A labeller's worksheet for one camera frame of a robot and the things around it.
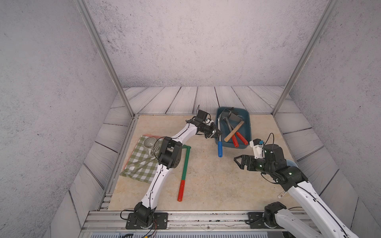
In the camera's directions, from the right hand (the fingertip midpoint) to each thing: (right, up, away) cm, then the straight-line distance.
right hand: (242, 159), depth 75 cm
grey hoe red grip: (-1, +26, +40) cm, 48 cm away
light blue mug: (+31, -5, +12) cm, 34 cm away
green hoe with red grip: (-31, -17, +9) cm, 36 cm away
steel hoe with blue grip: (-8, +6, +16) cm, 19 cm away
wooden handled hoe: (0, +12, +20) cm, 24 cm away
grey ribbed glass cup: (-53, +3, +26) cm, 60 cm away
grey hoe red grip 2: (+6, +23, +40) cm, 46 cm away
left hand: (-5, +12, +22) cm, 25 cm away
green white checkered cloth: (-57, -8, +19) cm, 61 cm away
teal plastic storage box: (+12, +12, +33) cm, 37 cm away
